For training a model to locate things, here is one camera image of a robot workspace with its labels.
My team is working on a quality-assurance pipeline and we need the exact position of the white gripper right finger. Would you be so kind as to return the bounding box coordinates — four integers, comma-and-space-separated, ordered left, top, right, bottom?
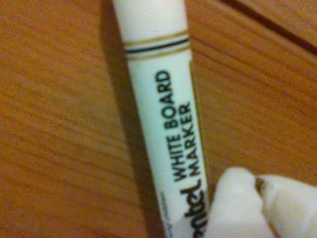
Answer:
257, 173, 317, 238

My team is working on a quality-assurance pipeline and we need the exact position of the white whiteboard marker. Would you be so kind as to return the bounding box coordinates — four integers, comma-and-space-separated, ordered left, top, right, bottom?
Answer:
110, 0, 211, 238

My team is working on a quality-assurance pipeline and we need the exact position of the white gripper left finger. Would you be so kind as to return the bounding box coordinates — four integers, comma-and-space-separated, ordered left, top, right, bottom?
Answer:
205, 167, 275, 238

